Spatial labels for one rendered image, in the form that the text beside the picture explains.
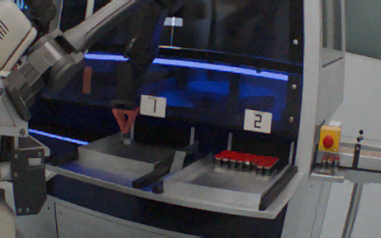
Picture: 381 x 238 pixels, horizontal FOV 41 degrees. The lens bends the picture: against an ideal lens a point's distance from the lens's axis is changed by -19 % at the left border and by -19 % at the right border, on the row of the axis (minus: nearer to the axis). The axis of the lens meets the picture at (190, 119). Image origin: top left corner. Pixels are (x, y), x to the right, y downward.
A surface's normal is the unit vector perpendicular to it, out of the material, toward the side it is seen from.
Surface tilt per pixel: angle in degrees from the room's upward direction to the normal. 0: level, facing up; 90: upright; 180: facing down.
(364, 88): 90
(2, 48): 90
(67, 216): 90
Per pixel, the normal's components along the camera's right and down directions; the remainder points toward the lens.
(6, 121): 0.64, 0.19
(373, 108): -0.37, 0.15
